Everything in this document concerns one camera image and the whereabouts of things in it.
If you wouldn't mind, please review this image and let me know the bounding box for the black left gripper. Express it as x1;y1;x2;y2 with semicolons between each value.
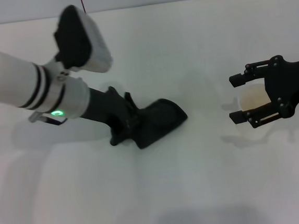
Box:
80;82;145;149

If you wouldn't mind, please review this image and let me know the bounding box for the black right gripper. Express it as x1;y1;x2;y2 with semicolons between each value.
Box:
224;52;299;132

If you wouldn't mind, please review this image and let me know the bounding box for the white plastic cup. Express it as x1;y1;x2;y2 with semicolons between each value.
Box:
237;82;276;139

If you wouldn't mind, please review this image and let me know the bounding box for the dark blue rag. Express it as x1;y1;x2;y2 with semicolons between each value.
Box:
127;96;191;151

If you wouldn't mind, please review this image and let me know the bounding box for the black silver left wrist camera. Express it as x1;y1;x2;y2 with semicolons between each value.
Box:
51;1;115;78

